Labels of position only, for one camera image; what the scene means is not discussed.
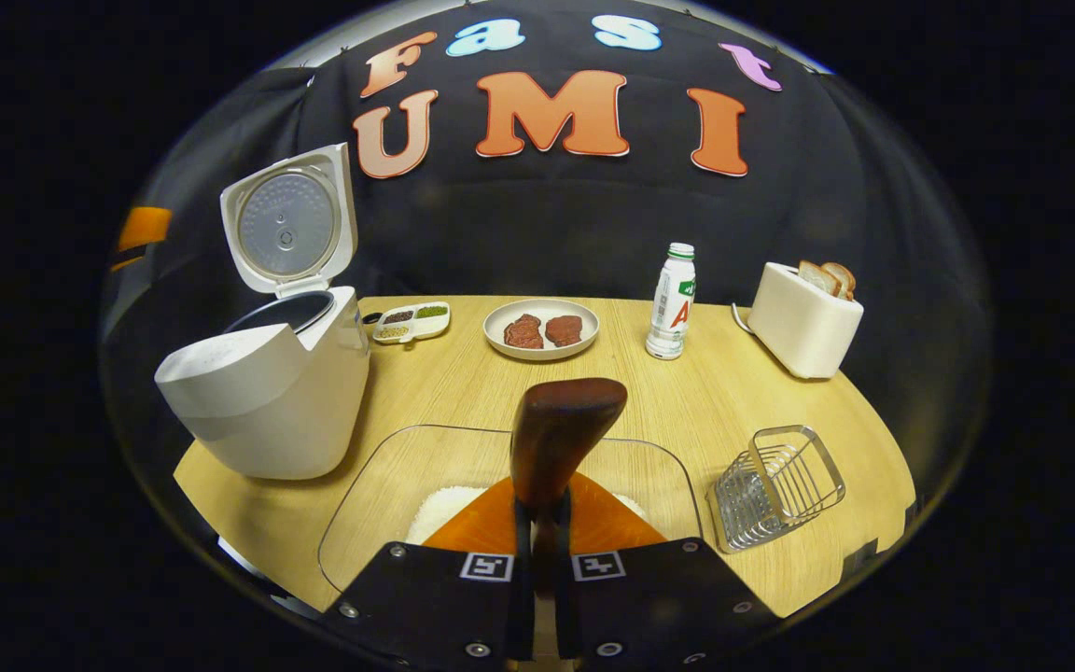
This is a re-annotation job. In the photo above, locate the round white plate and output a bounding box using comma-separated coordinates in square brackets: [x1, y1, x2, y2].
[483, 299, 600, 362]

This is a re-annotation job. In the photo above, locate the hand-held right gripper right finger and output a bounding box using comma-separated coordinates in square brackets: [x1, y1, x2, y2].
[551, 471, 781, 665]

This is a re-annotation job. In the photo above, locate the brown wooden spoon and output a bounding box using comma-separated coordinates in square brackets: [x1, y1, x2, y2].
[510, 377, 629, 645]

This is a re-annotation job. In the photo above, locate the black backdrop cloth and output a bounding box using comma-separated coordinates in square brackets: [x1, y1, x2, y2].
[99, 0, 991, 440]

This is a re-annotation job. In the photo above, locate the cream toaster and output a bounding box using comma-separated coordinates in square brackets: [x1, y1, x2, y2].
[747, 261, 865, 380]

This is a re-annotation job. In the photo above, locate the divided white grain dish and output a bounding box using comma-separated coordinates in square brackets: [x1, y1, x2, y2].
[371, 302, 452, 345]

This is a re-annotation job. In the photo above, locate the white rice cooker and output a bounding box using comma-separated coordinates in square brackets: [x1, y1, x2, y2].
[154, 142, 372, 482]

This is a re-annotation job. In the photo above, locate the metal wire chopstick holder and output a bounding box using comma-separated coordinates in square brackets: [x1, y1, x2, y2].
[707, 425, 847, 555]

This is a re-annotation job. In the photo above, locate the clear rice container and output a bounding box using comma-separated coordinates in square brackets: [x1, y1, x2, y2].
[317, 424, 705, 598]

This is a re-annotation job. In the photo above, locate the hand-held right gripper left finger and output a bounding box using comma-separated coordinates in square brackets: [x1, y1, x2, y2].
[318, 478, 537, 662]

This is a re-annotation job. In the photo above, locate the white drink bottle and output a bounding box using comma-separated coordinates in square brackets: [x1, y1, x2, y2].
[645, 243, 697, 361]

